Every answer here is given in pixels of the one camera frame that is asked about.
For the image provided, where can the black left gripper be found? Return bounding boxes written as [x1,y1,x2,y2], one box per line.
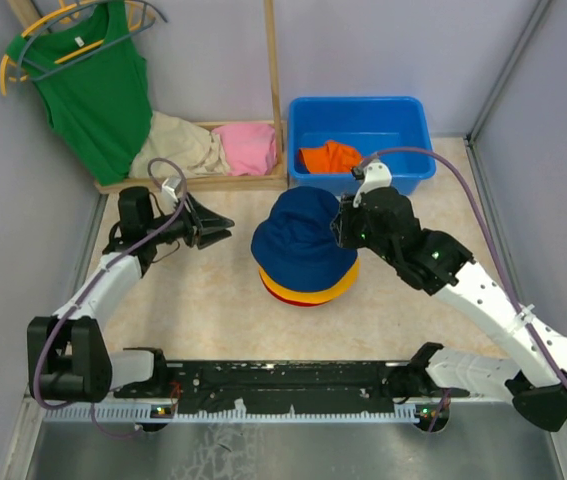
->
[146,191,235,250]

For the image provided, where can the orange hat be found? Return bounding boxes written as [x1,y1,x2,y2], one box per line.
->
[299,140,362,174]

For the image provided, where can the navy blue hat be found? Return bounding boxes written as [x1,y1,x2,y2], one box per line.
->
[251,187,358,296]

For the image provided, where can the red bucket hat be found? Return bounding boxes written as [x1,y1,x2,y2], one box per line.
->
[260,274,354,307]

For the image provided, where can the blue plastic bin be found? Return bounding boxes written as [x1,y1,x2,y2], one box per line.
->
[287,96,432,196]

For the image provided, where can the yellow bucket hat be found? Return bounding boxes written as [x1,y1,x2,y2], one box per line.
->
[257,257,361,305]

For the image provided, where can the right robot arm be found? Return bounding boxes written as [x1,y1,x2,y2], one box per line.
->
[332,187,567,432]

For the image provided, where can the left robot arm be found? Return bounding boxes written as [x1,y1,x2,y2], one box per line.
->
[27,187,234,410]

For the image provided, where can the cream cloth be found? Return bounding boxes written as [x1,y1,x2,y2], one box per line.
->
[128,111,230,179]

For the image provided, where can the pink cloth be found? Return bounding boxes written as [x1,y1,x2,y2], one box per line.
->
[212,122,277,176]

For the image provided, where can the green tank top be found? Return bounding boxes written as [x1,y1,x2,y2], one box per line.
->
[6,1,153,185]

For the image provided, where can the grey clothes hanger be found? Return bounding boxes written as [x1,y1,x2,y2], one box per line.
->
[0,1,169,96]

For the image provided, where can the yellow clothes hanger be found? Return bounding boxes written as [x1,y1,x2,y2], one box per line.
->
[6,1,147,106]

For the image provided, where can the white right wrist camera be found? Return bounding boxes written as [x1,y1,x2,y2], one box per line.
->
[353,159,392,208]

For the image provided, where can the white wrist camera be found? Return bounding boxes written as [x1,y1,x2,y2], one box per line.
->
[161,176,184,202]
[353,159,392,208]

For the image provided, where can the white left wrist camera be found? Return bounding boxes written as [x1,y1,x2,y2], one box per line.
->
[161,176,184,202]

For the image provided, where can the wooden clothes rack frame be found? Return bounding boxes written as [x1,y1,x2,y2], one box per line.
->
[0,1,288,195]

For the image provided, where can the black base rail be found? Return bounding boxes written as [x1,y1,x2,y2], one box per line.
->
[114,360,443,415]

